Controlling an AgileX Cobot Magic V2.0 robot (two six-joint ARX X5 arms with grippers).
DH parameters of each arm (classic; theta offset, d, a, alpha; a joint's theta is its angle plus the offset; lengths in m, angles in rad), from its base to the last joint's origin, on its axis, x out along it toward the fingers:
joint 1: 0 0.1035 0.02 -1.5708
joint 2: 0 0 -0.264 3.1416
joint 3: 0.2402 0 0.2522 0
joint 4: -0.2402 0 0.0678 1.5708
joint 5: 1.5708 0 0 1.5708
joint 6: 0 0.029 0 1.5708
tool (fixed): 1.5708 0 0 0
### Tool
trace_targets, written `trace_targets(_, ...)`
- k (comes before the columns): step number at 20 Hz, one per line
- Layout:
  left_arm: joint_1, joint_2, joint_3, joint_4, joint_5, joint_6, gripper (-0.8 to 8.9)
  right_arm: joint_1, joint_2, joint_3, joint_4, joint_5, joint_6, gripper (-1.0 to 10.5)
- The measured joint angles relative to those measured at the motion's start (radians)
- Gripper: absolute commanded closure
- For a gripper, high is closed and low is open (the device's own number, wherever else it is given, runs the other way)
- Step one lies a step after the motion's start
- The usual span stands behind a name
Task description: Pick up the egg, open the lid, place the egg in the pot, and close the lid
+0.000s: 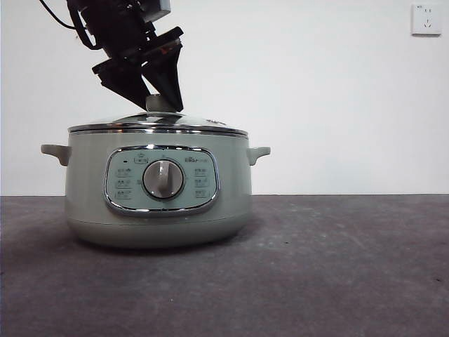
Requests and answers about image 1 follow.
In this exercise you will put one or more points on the pale green electric cooking pot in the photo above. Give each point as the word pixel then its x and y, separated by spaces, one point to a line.
pixel 87 189

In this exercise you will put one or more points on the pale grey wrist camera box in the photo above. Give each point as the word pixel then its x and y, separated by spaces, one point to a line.
pixel 158 8

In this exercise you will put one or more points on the glass lid with green knob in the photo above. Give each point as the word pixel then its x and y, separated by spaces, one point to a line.
pixel 196 123

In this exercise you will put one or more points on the white wall socket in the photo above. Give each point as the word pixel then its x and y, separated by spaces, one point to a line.
pixel 426 20

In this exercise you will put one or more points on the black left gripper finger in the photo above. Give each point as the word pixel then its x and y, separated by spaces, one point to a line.
pixel 126 82
pixel 168 80

